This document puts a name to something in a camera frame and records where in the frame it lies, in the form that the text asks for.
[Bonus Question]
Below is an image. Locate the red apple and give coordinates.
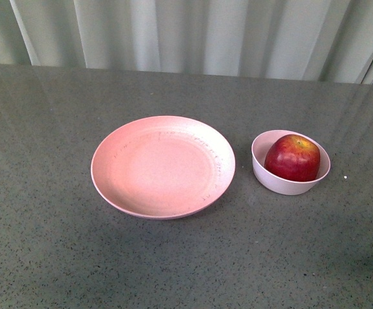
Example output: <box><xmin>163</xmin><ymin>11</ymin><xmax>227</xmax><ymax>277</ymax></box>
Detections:
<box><xmin>264</xmin><ymin>134</ymin><xmax>321</xmax><ymax>182</ymax></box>

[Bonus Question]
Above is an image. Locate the pink plate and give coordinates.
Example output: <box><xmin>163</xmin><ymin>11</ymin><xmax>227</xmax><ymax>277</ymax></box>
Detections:
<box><xmin>91</xmin><ymin>116</ymin><xmax>236</xmax><ymax>220</ymax></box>

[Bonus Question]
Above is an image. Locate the pink bowl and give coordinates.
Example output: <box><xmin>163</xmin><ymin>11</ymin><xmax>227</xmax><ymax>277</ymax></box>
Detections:
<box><xmin>251</xmin><ymin>129</ymin><xmax>331</xmax><ymax>196</ymax></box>

